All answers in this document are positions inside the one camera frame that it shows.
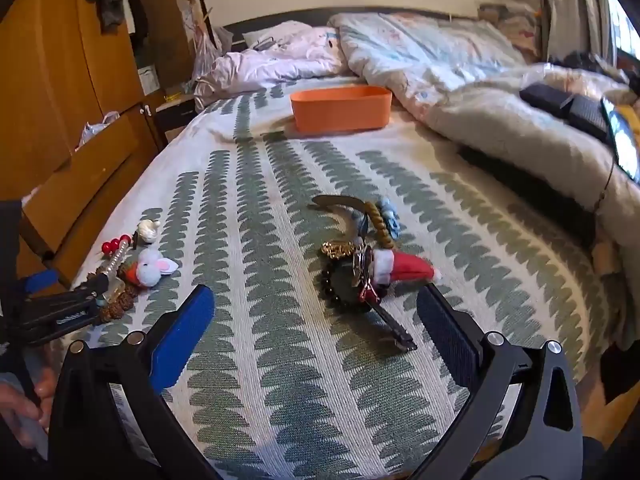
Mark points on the clear plastic bag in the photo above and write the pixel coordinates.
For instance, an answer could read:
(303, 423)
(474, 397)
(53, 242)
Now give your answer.
(205, 57)

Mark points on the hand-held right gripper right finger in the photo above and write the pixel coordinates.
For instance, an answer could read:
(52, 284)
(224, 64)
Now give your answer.
(450, 335)

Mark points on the dark bedside table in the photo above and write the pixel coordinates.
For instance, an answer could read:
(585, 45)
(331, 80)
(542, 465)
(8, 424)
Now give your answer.
(175, 117)

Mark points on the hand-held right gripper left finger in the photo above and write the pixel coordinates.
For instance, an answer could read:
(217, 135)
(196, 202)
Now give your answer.
(182, 345)

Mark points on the white bunny plush clip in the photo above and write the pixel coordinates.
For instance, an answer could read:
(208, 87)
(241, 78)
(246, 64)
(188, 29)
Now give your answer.
(150, 270)

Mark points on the patterned pillow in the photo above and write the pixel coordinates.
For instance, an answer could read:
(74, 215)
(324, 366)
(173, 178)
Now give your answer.
(510, 25)

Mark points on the dark small book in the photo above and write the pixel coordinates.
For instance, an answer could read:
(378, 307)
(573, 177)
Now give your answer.
(267, 44)

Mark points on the smartphone with lit screen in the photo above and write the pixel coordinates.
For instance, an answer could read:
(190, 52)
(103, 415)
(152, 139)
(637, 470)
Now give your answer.
(622, 140)

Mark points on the person's left hand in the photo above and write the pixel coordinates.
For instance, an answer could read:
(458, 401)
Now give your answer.
(22, 422)

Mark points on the green leaf patterned bedspread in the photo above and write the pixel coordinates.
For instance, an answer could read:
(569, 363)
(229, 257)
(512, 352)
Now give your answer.
(280, 400)

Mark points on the red santa hat clip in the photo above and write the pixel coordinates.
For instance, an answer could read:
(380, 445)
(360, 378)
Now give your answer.
(410, 267)

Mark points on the light blue hair clip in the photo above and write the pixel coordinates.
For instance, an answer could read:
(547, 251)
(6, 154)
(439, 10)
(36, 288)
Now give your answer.
(392, 220)

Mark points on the textured black box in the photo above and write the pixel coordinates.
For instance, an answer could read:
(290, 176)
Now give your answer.
(590, 117)

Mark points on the white plastic bag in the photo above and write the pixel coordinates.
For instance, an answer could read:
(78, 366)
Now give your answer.
(95, 130)

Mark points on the black hanging garment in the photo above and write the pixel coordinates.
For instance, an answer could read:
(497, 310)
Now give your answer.
(137, 10)

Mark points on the grey curtain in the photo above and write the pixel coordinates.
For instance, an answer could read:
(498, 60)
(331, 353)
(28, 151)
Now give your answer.
(570, 10)

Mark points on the white paper box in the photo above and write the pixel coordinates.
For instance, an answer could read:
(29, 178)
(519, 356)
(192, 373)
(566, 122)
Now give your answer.
(149, 80)

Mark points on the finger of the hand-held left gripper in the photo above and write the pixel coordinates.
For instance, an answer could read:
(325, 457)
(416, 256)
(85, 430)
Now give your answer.
(65, 310)
(42, 281)

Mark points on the white pink duvet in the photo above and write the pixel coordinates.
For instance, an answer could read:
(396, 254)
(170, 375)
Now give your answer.
(280, 65)

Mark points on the pastel patterned quilt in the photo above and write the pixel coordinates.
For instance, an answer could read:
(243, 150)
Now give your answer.
(500, 110)

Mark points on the dark bed headboard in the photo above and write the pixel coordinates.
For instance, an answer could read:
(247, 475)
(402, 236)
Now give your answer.
(280, 17)

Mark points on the orange plastic box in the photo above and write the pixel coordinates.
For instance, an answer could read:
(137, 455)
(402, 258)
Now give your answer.
(345, 117)

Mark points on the wooden wardrobe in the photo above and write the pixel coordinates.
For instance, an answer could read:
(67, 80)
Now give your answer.
(45, 100)

